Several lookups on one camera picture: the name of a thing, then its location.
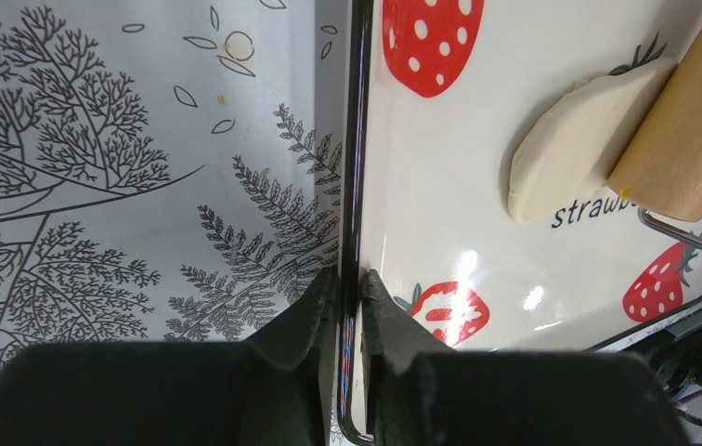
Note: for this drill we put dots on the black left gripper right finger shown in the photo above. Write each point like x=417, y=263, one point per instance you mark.
x=422, y=392

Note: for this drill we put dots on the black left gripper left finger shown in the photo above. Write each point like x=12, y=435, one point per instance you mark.
x=272, y=388

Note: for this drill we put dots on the small dough ball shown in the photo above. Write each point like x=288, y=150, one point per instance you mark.
x=573, y=147

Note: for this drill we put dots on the strawberry pattern rectangular tray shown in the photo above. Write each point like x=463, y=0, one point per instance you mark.
x=447, y=92

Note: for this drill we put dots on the wooden dough roller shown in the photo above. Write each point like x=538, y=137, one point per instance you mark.
x=661, y=170

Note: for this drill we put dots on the floral table mat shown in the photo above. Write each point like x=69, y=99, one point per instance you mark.
x=169, y=170

